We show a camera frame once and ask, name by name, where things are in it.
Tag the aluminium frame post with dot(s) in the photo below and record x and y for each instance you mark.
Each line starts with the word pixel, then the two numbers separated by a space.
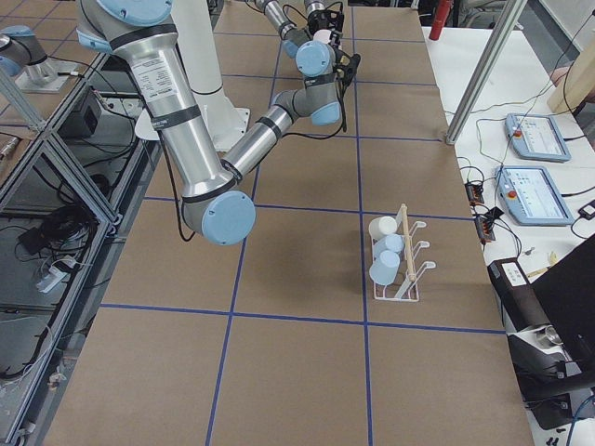
pixel 495 44

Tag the pink plastic cup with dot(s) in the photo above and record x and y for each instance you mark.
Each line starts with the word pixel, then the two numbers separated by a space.
pixel 323 36

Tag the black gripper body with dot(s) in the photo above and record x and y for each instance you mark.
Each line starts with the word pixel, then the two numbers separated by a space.
pixel 351 63
pixel 318 19

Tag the upper teach pendant tablet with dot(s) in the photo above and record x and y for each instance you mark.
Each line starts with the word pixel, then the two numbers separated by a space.
pixel 536 137

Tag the lower teach pendant tablet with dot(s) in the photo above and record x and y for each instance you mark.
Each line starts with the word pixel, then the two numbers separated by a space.
pixel 531 197

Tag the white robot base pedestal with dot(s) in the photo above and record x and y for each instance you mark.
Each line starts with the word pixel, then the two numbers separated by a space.
pixel 225 123

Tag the teach pendant tablet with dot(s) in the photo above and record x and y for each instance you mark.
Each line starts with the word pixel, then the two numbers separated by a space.
pixel 531 197
pixel 536 137

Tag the white wire cup rack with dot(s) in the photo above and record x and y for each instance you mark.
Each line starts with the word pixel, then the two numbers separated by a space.
pixel 405 286

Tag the red cylinder bottle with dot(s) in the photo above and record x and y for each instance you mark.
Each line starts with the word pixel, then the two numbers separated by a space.
pixel 441 15

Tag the light blue plastic cup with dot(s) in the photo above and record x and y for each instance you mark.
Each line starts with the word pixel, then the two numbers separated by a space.
pixel 391 242

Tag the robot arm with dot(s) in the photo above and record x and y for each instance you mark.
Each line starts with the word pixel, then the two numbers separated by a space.
pixel 285 27
pixel 163 43

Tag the white plastic cup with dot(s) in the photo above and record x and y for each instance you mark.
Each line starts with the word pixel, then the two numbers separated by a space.
pixel 382 226

